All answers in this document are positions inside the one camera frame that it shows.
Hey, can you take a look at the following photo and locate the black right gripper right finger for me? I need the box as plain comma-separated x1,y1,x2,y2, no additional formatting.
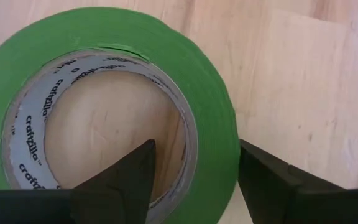
237,138,358,224

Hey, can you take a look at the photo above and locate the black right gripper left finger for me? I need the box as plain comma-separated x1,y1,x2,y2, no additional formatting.
0,139,157,224

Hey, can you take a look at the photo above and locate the green masking tape roll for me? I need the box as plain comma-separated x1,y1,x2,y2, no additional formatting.
0,6,241,224

